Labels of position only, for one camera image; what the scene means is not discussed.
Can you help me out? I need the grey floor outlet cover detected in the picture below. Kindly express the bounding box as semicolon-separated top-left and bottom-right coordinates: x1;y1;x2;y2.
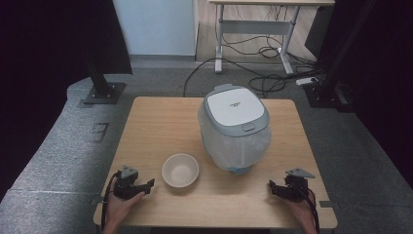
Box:
91;122;110;143

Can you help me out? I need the beige paper bowl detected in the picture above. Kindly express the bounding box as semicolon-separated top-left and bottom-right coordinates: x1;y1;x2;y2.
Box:
161;153;201;189

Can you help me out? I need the black metal stand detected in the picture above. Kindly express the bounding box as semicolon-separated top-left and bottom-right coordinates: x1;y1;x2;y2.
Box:
83;55;128;106
303;0;379;114

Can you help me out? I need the white-legged wooden desk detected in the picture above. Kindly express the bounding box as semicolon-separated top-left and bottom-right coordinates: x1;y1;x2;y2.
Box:
207;0;336;75

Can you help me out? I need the dark box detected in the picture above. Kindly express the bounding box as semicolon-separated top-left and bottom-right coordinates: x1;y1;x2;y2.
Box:
304;5;336;60

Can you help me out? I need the person's right hand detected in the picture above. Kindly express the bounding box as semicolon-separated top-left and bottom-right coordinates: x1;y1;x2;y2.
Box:
286;190;318;228

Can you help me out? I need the person's left hand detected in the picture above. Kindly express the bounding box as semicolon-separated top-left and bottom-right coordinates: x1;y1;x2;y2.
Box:
105;191;146;227

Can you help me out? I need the white power strip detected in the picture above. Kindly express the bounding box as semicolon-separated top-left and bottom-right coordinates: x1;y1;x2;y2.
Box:
294;76;319;87

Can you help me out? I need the dark curtain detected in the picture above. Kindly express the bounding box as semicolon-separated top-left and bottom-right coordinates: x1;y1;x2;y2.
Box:
319;0;413;181
0;0;133;203

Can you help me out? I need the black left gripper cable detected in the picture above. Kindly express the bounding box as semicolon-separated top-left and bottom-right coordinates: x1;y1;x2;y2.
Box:
100;171;122;232

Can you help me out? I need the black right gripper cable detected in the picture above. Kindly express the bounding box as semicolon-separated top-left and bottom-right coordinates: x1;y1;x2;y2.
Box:
301;186;321;234

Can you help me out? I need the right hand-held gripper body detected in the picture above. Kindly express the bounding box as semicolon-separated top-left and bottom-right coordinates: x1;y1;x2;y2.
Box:
282;167;317;204

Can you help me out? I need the coiled black floor cable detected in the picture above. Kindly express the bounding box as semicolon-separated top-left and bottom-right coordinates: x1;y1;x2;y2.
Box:
247;73;288;98

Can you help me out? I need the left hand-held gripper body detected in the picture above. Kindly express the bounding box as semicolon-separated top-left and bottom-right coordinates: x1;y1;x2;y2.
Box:
113;165;146;201

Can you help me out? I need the long black floor cable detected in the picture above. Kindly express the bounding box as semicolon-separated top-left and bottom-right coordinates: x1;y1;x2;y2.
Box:
182;57;261;98

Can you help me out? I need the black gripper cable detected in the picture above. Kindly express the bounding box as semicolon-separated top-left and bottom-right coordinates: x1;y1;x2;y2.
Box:
301;186;321;234
100;171;122;232

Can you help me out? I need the black cable bundle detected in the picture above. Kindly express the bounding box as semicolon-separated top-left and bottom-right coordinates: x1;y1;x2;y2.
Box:
221;5;325;79

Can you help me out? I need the white grey lidded trash can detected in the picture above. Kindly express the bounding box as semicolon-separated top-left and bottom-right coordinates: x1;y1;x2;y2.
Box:
202;83;271;176

